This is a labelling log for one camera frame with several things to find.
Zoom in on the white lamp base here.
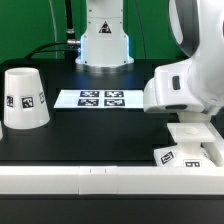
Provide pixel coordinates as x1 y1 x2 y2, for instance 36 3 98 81
154 112 216 168

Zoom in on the white marker sheet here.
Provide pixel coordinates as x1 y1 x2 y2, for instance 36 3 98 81
54 90 143 109

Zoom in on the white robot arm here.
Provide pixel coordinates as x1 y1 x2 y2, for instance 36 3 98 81
76 0 224 115

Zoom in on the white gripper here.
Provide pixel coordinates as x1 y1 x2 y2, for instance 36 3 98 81
143 62 205 113

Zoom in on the black cable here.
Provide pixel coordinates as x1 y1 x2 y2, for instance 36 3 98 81
23 0 82 61

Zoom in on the white right fence bar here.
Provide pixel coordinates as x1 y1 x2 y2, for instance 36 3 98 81
203 123 224 167

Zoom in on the white lamp shade cone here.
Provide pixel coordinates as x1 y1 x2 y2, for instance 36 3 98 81
4 67 50 129

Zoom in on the white fence bar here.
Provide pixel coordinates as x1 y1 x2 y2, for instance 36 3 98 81
203 123 224 167
0 166 224 195

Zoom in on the white front fence bar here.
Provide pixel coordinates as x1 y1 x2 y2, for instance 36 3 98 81
0 166 224 195

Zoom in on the white cable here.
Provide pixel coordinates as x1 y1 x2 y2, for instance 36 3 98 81
48 0 59 60

